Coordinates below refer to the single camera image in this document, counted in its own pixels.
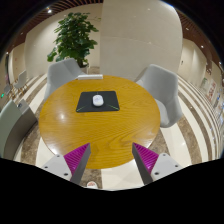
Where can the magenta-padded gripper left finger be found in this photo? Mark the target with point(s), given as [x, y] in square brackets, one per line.
[77, 157]

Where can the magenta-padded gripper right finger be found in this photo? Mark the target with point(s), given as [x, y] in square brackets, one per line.
[146, 157]

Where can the white cartoon-print computer mouse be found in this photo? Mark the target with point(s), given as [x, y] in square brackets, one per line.
[98, 100]

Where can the black mouse pad green lines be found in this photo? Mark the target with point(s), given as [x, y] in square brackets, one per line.
[111, 100]

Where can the grey shell chair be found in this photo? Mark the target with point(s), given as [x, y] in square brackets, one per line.
[60, 73]
[163, 90]

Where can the grey-green upholstered chair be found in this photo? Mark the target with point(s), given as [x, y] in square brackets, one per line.
[13, 130]

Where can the white power strip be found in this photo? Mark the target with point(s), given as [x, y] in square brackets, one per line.
[90, 77]

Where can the small white chair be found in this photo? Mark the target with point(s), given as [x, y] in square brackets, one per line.
[21, 80]

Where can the green potted plant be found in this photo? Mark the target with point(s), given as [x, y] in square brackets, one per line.
[75, 35]

